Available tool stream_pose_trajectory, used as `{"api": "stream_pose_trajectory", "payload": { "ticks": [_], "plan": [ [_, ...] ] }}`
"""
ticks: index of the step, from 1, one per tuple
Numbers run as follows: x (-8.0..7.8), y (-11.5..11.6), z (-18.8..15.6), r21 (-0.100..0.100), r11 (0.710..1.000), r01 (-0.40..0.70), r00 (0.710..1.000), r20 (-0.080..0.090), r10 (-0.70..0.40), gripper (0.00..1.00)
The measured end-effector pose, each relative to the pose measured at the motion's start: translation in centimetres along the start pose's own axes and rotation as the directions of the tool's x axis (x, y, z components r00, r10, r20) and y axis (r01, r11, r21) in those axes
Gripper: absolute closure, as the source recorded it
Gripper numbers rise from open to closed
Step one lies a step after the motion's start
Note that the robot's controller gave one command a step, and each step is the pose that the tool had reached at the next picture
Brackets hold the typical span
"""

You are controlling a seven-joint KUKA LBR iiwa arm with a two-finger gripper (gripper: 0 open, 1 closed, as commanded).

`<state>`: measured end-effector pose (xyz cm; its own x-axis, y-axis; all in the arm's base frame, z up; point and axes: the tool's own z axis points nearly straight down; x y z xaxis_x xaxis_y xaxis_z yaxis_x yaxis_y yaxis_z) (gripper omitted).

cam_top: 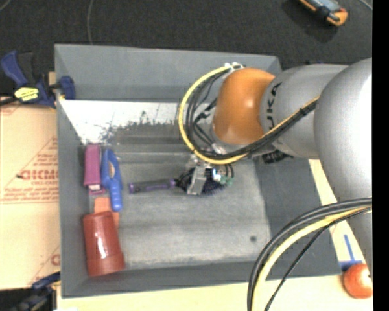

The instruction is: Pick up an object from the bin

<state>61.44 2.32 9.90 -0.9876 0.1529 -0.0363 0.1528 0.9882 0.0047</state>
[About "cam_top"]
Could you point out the purple brush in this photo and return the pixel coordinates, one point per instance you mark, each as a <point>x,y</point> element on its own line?
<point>149,185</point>

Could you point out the grey metal bin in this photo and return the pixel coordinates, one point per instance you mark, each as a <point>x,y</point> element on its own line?
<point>197,232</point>

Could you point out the orange flat piece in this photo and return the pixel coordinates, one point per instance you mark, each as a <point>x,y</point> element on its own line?
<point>102,205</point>

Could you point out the purple rectangular block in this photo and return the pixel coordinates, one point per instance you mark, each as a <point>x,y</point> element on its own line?
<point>92,164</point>

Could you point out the red plastic cup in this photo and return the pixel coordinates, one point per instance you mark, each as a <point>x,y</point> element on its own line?
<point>102,245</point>

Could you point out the brown cardboard board, red print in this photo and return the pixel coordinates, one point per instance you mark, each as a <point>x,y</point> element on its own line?
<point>26,212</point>

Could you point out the orange ball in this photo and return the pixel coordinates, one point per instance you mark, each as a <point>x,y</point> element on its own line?
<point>356,280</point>

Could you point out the black cylinder on white bracket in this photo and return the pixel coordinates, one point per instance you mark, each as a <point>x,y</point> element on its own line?
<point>274,156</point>

